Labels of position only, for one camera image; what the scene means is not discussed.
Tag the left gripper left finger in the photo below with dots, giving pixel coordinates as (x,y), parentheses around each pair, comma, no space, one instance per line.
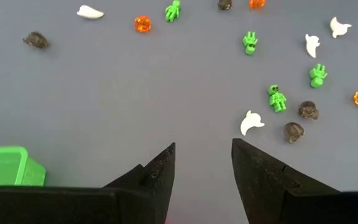
(104,205)

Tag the small white ghost figure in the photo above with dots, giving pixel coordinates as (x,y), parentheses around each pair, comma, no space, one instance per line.
(251,122)
(89,12)
(312,45)
(338,27)

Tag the green plastic basket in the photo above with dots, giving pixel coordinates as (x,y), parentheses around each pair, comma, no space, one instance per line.
(2,165)

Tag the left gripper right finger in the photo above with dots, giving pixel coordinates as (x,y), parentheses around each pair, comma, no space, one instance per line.
(275,199)

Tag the small dark translucent skull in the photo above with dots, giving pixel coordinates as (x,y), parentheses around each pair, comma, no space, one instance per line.
(308,109)
(224,3)
(294,132)
(36,40)

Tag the small orange translucent pumpkin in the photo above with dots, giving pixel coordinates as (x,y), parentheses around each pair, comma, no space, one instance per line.
(142,24)
(256,3)

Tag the green block toy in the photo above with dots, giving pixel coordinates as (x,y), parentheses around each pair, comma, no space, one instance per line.
(318,75)

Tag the small green skeleton figure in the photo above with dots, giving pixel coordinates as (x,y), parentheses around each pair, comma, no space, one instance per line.
(250,43)
(172,11)
(277,99)

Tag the grey-blue table mat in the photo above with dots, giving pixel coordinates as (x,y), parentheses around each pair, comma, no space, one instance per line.
(104,109)

